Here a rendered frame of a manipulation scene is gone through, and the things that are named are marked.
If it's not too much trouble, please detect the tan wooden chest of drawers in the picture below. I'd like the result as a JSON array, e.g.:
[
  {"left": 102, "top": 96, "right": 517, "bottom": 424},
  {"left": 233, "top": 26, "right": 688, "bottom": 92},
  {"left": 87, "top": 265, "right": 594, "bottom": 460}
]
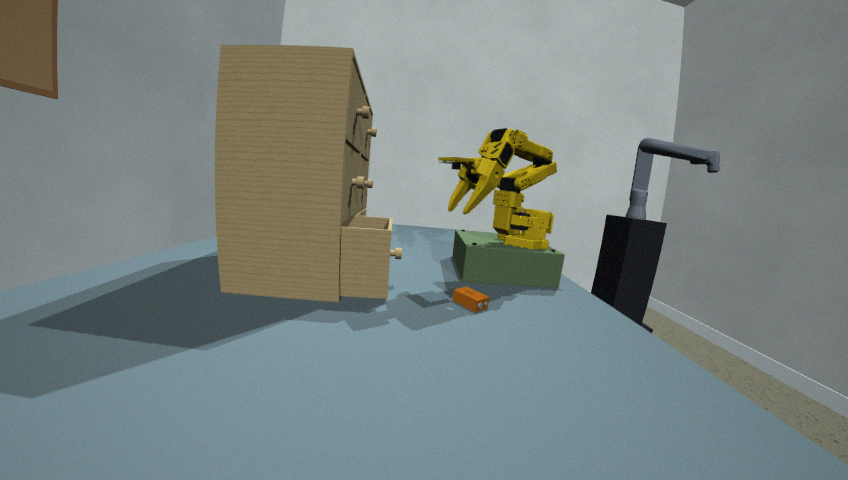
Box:
[{"left": 215, "top": 45, "right": 373, "bottom": 302}]

